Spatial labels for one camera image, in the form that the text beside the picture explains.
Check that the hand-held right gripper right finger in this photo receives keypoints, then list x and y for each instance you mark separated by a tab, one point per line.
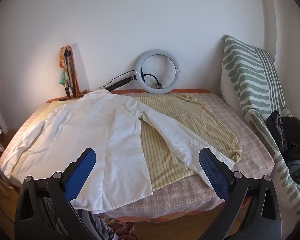
212	171

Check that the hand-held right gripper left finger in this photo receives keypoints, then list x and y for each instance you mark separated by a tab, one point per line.
81	172

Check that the white shirt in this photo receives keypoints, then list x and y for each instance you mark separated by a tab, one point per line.
90	125

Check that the black clothes pile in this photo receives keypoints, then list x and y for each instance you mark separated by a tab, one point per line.
290	135

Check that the pink checked blanket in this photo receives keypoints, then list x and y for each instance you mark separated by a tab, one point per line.
240	130

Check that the yellow striped garment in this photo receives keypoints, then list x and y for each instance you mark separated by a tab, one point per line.
190	120

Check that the zebra patterned rug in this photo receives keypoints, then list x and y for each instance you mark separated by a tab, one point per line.
100	227

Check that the folded tripod with colourful cloth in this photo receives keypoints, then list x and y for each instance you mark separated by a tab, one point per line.
62	77

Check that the silver black tripod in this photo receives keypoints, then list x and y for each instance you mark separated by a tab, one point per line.
69	67

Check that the green striped white cover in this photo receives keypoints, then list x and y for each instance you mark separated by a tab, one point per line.
245	67

